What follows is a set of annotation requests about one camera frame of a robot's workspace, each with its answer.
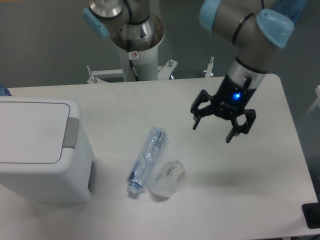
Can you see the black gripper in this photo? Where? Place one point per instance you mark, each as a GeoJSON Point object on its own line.
{"type": "Point", "coordinates": [232, 100]}

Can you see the white plastic trash can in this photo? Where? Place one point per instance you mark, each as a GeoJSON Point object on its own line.
{"type": "Point", "coordinates": [45, 154]}

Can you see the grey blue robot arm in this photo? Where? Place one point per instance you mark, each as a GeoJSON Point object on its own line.
{"type": "Point", "coordinates": [259, 32]}

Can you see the clear plastic water bottle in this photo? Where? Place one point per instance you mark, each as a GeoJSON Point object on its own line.
{"type": "Point", "coordinates": [145, 162]}

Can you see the crumpled clear plastic cup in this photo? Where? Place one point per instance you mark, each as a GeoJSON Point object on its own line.
{"type": "Point", "coordinates": [163, 183]}

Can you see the black device at table edge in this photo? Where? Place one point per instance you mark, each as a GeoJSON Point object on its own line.
{"type": "Point", "coordinates": [311, 212]}

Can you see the blue plastic bag at left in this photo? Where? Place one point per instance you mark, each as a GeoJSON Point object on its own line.
{"type": "Point", "coordinates": [4, 91]}

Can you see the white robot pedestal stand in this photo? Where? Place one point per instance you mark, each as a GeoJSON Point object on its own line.
{"type": "Point", "coordinates": [138, 51]}

